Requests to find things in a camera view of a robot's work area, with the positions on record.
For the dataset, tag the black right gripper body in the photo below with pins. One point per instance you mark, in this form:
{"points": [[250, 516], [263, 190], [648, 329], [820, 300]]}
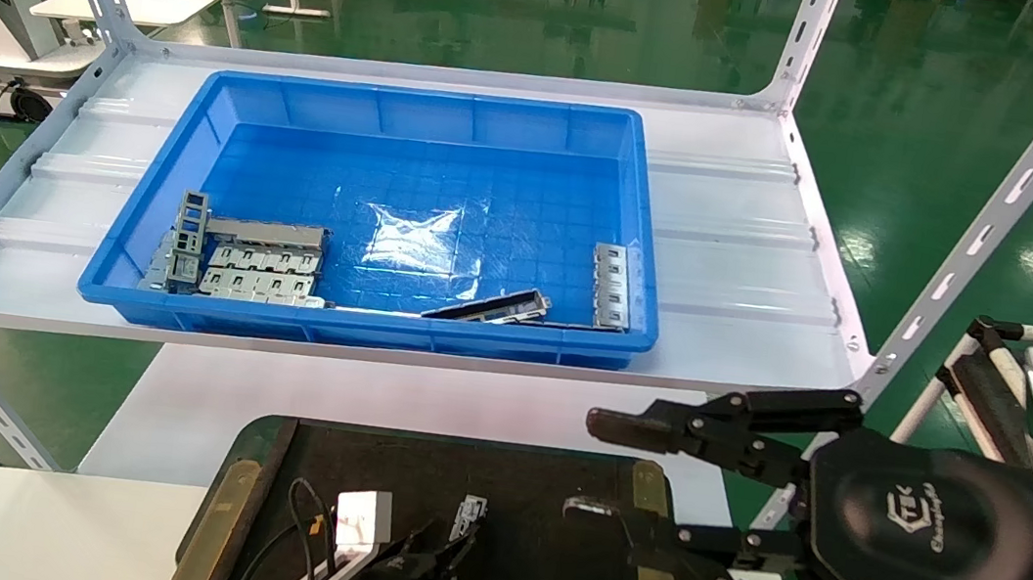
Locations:
{"points": [[920, 537]]}

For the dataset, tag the small silver metal bracket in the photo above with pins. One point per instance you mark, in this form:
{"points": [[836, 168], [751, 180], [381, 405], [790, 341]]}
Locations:
{"points": [[471, 513]]}

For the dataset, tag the black tray container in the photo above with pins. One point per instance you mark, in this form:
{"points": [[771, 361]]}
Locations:
{"points": [[546, 530]]}

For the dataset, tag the dark long metal part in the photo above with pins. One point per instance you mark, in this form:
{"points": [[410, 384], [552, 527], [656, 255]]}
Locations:
{"points": [[495, 305]]}

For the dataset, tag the long grey metal channel part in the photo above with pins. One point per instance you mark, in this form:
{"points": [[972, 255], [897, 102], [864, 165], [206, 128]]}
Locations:
{"points": [[267, 233]]}

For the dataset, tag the blue plastic bin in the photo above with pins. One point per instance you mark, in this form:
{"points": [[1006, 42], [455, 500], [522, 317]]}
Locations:
{"points": [[539, 184]]}

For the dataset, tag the flat slotted metal bracket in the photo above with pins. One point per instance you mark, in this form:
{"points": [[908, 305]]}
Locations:
{"points": [[612, 287]]}

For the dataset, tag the small grey metal bracket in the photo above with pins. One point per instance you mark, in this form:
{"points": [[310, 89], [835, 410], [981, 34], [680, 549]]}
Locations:
{"points": [[156, 270]]}

